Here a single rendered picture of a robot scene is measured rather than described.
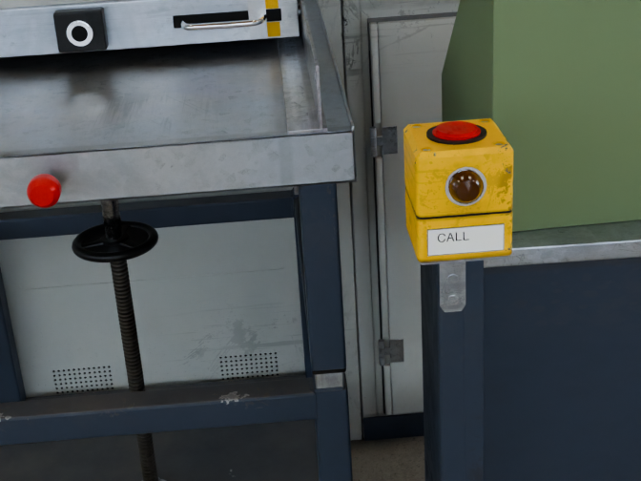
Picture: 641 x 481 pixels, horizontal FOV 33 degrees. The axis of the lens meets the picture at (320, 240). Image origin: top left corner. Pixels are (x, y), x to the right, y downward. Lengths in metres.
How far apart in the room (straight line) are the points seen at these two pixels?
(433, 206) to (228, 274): 1.05
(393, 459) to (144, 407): 0.86
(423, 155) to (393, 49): 0.90
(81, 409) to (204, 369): 0.74
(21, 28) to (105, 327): 0.71
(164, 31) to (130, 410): 0.47
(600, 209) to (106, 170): 0.50
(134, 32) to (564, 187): 0.60
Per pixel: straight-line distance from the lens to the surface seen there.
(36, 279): 1.95
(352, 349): 2.00
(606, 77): 1.08
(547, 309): 1.12
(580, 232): 1.11
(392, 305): 1.94
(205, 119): 1.18
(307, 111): 1.16
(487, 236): 0.92
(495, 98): 1.05
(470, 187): 0.88
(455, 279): 0.95
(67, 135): 1.18
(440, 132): 0.91
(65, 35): 1.41
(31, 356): 2.03
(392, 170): 1.84
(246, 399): 1.27
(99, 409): 1.28
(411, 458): 2.06
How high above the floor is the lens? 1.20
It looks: 24 degrees down
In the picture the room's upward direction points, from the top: 4 degrees counter-clockwise
